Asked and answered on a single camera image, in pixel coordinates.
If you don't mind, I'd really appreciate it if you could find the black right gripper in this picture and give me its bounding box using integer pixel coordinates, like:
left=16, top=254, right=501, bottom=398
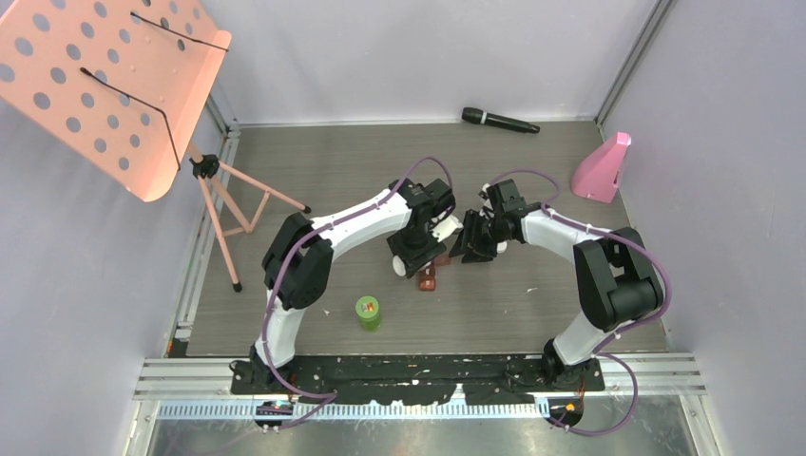
left=450, top=208, right=509, bottom=263

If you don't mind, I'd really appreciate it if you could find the green black pill bottle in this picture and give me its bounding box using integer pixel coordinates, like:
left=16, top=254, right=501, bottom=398
left=355, top=295, right=382, bottom=332

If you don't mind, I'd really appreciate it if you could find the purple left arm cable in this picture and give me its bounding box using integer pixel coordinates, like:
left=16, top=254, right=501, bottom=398
left=260, top=156, right=456, bottom=429

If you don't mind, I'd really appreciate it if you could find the black microphone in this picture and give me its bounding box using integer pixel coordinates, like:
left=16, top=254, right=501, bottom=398
left=461, top=106, right=541, bottom=134

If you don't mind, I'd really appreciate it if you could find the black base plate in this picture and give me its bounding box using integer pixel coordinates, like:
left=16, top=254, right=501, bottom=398
left=229, top=353, right=605, bottom=406

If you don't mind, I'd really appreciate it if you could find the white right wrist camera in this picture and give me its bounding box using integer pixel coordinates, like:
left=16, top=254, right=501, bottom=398
left=479, top=183, right=495, bottom=219

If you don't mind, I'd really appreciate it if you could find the brown translucent pill container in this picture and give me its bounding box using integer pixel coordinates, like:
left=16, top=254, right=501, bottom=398
left=418, top=254, right=451, bottom=292

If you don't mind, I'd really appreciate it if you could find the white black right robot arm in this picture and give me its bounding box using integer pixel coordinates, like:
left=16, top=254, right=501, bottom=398
left=450, top=180, right=664, bottom=390

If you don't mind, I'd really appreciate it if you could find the pink wedge object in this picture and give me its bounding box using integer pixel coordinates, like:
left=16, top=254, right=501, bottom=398
left=570, top=132, right=631, bottom=203

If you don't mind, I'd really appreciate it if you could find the white capped pill bottle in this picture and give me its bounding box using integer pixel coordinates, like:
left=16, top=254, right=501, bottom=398
left=392, top=256, right=407, bottom=276

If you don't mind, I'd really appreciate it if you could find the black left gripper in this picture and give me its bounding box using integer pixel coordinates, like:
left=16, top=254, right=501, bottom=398
left=389, top=223, right=447, bottom=276

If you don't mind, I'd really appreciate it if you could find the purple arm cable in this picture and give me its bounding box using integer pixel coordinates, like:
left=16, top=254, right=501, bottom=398
left=483, top=168, right=674, bottom=437
left=260, top=156, right=456, bottom=429

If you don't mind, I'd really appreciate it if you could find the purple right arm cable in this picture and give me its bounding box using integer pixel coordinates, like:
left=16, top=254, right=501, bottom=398
left=483, top=168, right=674, bottom=437

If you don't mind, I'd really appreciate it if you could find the pink music stand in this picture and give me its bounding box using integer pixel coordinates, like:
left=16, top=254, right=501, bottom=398
left=0, top=0, right=314, bottom=294

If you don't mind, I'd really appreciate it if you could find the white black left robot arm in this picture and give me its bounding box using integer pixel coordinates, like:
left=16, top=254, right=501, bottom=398
left=247, top=179, right=460, bottom=393

